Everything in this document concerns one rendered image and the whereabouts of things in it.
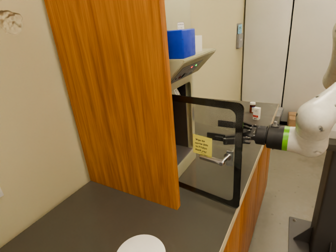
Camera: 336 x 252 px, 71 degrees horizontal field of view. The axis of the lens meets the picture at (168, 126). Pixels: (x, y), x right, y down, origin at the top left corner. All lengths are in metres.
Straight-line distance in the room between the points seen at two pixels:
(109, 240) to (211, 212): 0.39
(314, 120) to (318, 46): 3.05
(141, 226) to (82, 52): 0.68
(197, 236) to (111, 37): 0.73
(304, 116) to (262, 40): 3.10
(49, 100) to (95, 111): 0.20
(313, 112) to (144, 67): 0.53
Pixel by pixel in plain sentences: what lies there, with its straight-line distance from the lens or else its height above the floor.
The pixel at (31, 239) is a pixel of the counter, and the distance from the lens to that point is 1.08.
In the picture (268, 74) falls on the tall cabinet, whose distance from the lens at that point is 3.92.
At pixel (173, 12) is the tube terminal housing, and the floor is 1.66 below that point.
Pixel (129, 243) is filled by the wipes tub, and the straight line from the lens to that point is 0.71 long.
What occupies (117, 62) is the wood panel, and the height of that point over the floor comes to 1.51.
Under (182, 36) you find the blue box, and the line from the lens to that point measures 0.80.
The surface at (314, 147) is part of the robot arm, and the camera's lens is 0.92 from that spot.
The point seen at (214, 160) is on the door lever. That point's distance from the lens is 0.78.
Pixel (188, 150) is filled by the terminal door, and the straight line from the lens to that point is 0.89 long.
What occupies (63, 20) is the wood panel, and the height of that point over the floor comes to 1.66.
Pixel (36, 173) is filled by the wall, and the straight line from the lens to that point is 1.11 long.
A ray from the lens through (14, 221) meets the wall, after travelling 1.13.
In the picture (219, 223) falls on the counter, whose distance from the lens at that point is 0.94.
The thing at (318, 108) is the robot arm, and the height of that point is 1.35.
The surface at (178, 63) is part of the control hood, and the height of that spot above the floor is 1.50.
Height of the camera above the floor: 1.62
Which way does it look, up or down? 23 degrees down
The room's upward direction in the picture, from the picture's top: 5 degrees counter-clockwise
